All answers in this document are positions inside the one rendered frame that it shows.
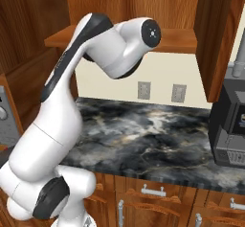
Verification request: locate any wooden base cabinet door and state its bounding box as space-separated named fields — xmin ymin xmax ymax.
xmin=189 ymin=206 xmax=245 ymax=227
xmin=114 ymin=197 xmax=191 ymax=227

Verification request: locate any wooden side cabinet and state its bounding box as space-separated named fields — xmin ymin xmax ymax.
xmin=0 ymin=0 xmax=79 ymax=133

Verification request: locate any wooden drawer front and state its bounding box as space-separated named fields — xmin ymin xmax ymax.
xmin=123 ymin=176 xmax=198 ymax=207
xmin=196 ymin=188 xmax=245 ymax=217

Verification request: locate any black coffee machine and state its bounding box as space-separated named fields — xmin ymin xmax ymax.
xmin=208 ymin=29 xmax=245 ymax=170

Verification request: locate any grey stove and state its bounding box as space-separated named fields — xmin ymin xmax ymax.
xmin=0 ymin=85 xmax=22 ymax=148

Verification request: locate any grey stove knob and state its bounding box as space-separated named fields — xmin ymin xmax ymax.
xmin=0 ymin=106 xmax=9 ymax=121

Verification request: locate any grey wall socket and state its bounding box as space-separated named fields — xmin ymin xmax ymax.
xmin=170 ymin=83 xmax=188 ymax=103
xmin=137 ymin=80 xmax=152 ymax=101

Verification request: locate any wooden wall cabinet bottom board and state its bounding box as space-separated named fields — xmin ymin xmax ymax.
xmin=44 ymin=24 xmax=198 ymax=55

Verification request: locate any silver drawer handle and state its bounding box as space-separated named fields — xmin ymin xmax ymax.
xmin=229 ymin=197 xmax=245 ymax=212
xmin=140 ymin=183 xmax=167 ymax=197

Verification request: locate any wooden wall cabinet door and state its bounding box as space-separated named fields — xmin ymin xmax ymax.
xmin=65 ymin=0 xmax=205 ymax=32

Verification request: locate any silver cabinet door handle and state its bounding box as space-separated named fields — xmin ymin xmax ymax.
xmin=117 ymin=199 xmax=125 ymax=227
xmin=194 ymin=213 xmax=203 ymax=227

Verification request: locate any tall wooden wall cabinet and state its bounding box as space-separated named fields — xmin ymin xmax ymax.
xmin=193 ymin=0 xmax=245 ymax=103

